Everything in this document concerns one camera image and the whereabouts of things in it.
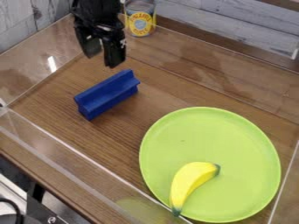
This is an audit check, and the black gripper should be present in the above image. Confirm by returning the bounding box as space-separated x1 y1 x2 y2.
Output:
71 0 127 68

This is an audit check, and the blue block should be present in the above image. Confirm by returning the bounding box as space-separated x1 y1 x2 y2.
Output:
73 69 140 121

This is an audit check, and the green plate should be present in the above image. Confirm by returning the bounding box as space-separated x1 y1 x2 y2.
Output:
139 107 281 223

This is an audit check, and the yellow labelled tin can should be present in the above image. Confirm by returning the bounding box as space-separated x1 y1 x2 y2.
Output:
124 0 156 38

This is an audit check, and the yellow toy banana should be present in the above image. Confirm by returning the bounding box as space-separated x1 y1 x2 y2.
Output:
169 162 220 216

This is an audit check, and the clear acrylic front wall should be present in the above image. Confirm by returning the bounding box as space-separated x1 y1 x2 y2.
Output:
0 103 192 224

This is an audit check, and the black metal mount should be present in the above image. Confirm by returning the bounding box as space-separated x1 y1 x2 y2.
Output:
26 183 68 224

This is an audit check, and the black cable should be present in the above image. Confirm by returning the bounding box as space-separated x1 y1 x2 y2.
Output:
0 198 24 224

